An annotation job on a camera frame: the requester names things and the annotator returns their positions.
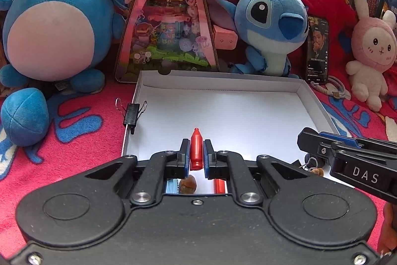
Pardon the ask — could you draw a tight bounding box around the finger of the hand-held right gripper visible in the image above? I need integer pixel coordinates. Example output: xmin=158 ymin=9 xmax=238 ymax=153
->
xmin=319 ymin=132 xmax=397 ymax=156
xmin=297 ymin=127 xmax=351 ymax=164

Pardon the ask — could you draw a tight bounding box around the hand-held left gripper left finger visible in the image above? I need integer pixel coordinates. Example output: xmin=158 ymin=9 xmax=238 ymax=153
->
xmin=82 ymin=138 xmax=190 ymax=205

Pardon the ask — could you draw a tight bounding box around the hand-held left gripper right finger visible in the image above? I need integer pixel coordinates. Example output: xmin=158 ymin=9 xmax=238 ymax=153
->
xmin=203 ymin=139 xmax=311 ymax=203

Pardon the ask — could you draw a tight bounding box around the large black binder clip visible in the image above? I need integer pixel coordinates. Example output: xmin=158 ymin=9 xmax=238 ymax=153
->
xmin=298 ymin=153 xmax=329 ymax=172

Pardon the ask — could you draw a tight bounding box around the white cardboard box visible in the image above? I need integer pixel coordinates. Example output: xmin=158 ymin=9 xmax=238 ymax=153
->
xmin=122 ymin=70 xmax=341 ymax=195

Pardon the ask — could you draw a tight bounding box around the person's right hand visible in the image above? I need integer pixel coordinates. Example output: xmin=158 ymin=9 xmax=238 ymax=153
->
xmin=380 ymin=201 xmax=397 ymax=255

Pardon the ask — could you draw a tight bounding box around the small black binder clip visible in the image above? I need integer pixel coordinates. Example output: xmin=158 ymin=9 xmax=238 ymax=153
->
xmin=115 ymin=98 xmax=148 ymax=135

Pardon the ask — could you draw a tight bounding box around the black smartphone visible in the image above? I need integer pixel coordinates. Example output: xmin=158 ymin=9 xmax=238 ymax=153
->
xmin=305 ymin=17 xmax=330 ymax=85

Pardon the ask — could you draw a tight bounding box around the pink bunny plush toy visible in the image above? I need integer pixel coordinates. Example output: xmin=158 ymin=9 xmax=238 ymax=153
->
xmin=346 ymin=0 xmax=397 ymax=112

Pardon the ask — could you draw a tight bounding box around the pink cartoon printed blanket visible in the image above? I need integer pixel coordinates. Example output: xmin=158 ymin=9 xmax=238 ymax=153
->
xmin=0 ymin=74 xmax=397 ymax=222

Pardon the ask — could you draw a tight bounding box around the small pink box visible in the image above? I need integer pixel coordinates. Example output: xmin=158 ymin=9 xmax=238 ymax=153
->
xmin=214 ymin=26 xmax=238 ymax=48

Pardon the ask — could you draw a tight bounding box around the blue alien plush toy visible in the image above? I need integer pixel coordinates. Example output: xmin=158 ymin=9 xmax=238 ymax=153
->
xmin=205 ymin=0 xmax=309 ymax=77

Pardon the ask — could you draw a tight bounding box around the red bear printed blanket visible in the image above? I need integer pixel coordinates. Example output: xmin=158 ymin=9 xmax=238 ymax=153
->
xmin=59 ymin=0 xmax=360 ymax=79

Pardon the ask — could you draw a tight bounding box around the pink triangular toy box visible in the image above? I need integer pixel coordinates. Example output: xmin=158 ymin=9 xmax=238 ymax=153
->
xmin=114 ymin=0 xmax=219 ymax=84

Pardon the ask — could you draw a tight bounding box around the blue round mouse plush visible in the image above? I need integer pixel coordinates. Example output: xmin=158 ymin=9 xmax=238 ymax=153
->
xmin=0 ymin=0 xmax=137 ymax=148

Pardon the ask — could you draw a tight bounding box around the white charging cable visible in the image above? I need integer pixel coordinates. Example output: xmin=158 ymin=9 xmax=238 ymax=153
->
xmin=310 ymin=76 xmax=352 ymax=101

